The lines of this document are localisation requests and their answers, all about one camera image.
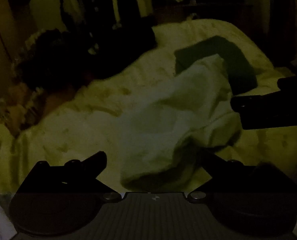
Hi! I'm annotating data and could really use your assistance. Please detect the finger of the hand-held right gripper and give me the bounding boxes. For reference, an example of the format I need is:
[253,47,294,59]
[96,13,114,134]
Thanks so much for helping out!
[240,112,297,131]
[230,94,285,113]

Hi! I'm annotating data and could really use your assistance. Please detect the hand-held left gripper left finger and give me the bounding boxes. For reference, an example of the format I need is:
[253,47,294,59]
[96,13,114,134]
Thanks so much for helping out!
[16,151,122,202]

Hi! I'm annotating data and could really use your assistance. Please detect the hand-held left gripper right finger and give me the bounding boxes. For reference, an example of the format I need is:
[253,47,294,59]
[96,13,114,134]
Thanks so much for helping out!
[187,148,297,203]

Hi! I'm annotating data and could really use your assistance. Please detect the white small garment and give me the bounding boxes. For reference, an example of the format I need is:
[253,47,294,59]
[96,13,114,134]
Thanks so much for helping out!
[119,54,241,192]

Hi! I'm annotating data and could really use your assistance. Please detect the hanging dark clothes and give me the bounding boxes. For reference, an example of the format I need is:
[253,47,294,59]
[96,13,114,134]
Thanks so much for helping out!
[59,0,129,33]

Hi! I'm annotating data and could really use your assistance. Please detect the yellow printed blanket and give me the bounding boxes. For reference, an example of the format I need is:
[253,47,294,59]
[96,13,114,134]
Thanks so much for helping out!
[0,18,297,195]

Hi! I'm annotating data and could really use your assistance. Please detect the dark green folded cloth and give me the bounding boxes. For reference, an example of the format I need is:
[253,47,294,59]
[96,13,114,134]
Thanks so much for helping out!
[174,35,257,96]

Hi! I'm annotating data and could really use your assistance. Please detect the patterned brown cloth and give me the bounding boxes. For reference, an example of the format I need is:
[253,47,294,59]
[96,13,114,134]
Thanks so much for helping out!
[0,29,49,137]

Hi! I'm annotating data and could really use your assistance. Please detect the dark cloth pile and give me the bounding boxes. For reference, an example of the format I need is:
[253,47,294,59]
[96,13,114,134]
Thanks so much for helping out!
[16,17,157,90]

